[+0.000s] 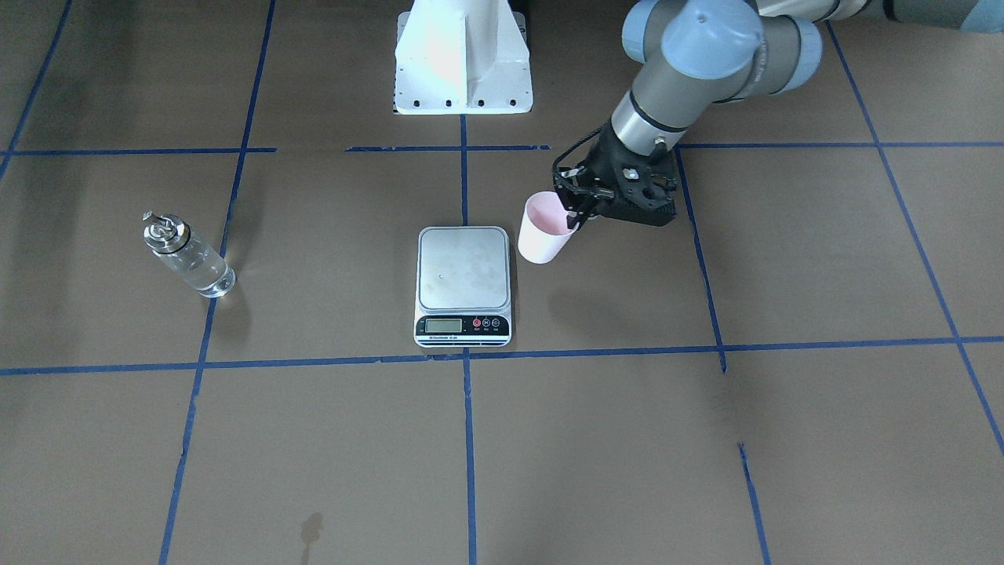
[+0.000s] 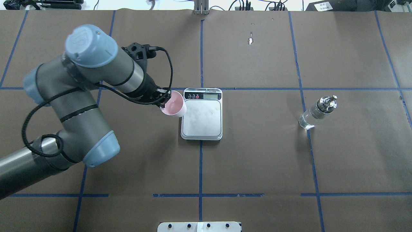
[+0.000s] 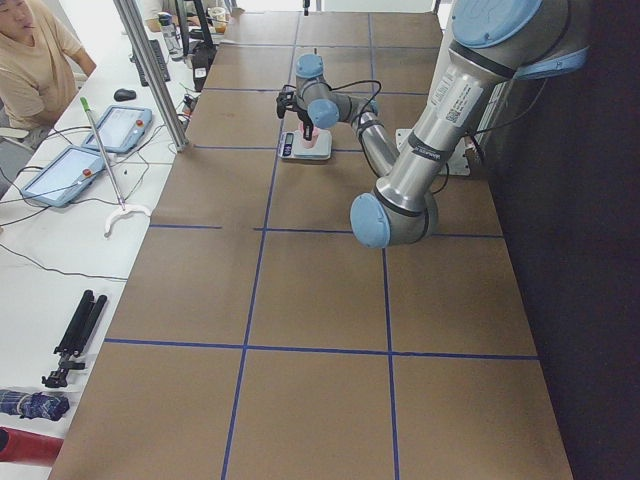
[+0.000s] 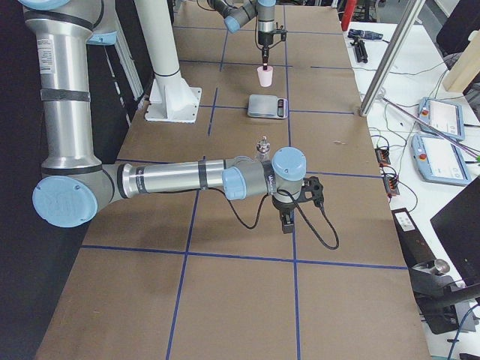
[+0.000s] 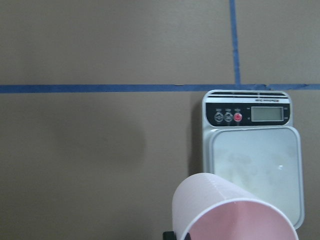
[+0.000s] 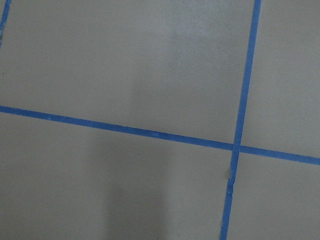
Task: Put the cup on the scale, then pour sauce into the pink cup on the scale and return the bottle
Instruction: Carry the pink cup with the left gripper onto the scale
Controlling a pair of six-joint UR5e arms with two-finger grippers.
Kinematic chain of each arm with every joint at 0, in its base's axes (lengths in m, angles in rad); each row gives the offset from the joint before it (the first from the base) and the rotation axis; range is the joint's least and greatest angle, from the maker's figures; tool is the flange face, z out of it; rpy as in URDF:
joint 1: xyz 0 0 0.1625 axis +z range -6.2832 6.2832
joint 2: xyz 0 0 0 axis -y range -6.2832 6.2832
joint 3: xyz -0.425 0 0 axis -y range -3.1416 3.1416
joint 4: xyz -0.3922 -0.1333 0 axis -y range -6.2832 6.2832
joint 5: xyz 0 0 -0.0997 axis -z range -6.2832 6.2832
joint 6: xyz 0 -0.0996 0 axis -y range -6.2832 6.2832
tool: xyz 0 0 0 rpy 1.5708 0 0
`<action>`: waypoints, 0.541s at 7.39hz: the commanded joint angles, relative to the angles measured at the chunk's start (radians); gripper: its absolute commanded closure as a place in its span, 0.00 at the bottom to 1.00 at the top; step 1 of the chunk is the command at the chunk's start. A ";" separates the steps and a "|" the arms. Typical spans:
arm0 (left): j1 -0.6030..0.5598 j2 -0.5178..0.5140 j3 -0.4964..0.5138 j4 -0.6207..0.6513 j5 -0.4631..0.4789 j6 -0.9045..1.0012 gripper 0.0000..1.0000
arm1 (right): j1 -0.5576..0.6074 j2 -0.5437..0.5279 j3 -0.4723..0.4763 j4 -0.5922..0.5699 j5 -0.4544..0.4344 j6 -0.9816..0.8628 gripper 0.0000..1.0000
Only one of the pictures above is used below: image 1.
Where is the digital kitchen scale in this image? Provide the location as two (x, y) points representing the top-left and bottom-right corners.
(413, 226), (514, 349)

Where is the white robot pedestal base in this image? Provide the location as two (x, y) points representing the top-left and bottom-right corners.
(392, 1), (534, 115)

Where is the pink plastic cup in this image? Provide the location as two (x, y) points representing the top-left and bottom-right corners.
(517, 191), (575, 264)

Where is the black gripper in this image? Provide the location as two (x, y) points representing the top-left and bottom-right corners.
(552, 122), (678, 231)

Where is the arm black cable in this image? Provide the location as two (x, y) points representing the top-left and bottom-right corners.
(551, 126), (613, 178)

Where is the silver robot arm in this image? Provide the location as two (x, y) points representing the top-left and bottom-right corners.
(552, 1), (1003, 232)

